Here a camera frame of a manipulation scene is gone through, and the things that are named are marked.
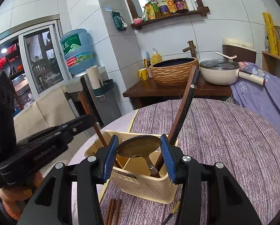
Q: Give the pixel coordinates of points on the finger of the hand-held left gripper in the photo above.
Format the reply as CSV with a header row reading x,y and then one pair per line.
x,y
79,125

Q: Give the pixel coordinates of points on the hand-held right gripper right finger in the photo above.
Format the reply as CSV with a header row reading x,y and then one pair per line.
x,y
168,161

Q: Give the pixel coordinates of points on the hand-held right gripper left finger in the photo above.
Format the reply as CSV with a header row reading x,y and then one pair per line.
x,y
108,161

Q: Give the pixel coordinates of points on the yellow plastic utensil holder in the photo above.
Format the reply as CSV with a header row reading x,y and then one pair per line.
x,y
144,187

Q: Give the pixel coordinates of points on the dark brown wooden chopstick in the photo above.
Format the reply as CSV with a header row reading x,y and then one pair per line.
x,y
185,93

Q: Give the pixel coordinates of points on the person's left hand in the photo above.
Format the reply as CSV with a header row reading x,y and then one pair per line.
x,y
20,189

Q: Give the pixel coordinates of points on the water dispenser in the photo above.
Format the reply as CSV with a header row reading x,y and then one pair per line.
x,y
107,112

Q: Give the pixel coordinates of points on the dark teal cup holder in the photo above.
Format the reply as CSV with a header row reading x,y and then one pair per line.
x,y
104,89

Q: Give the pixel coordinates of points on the stack of paper cups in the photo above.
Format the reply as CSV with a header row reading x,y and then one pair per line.
x,y
95,76

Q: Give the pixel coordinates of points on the purple striped table mat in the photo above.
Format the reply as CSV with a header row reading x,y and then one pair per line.
x,y
224,150

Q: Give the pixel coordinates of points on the blue water bottle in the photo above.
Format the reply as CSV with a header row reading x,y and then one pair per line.
x,y
76,51

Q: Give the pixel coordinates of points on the sliding window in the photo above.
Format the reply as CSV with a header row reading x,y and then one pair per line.
x,y
44,58

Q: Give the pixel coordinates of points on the yellow mug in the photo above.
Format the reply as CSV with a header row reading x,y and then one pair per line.
x,y
143,74

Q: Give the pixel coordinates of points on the woven pattern sink basin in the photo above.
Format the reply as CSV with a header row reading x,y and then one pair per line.
x,y
172,73

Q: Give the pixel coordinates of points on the toothbrush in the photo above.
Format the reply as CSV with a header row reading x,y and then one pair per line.
x,y
146,59

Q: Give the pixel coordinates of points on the white pot with glass lid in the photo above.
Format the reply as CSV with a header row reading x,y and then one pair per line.
x,y
217,73

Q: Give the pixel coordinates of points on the yellow soap dispenser bottle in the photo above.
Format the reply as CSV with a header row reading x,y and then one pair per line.
x,y
156,58

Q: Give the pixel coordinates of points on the green packet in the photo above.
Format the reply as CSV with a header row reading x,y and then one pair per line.
x,y
118,21

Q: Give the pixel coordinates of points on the bronze faucet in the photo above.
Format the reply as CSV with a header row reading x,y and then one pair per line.
x,y
191,49

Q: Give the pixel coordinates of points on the purple floral cloth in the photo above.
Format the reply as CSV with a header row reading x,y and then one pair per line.
x,y
266,98

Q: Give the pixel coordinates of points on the pink bowl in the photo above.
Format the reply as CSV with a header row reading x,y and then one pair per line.
x,y
137,21

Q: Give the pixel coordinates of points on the white ladle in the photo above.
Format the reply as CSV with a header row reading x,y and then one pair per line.
x,y
225,56

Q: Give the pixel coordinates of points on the brown and white rice cooker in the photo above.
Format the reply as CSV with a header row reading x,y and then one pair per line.
x,y
240,50

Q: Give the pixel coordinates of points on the yellow refill pouch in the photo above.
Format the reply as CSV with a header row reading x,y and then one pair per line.
x,y
149,11

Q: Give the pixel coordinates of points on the green bottle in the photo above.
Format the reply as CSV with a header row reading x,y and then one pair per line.
x,y
156,9

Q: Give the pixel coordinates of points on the oil bottle with purple label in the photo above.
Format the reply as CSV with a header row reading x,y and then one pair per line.
x,y
163,7

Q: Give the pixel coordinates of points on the wooden cabinet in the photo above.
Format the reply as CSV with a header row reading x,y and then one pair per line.
x,y
278,62

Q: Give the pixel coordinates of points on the amber sauce bottle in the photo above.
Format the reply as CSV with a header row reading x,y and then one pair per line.
x,y
171,4

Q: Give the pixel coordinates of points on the dark soy sauce bottle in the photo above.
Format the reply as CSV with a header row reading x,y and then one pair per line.
x,y
179,2

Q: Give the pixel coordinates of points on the white squeeze bottle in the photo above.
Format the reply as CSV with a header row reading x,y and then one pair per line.
x,y
190,2

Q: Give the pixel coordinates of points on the yellow roll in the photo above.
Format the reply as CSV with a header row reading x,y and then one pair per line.
x,y
270,32

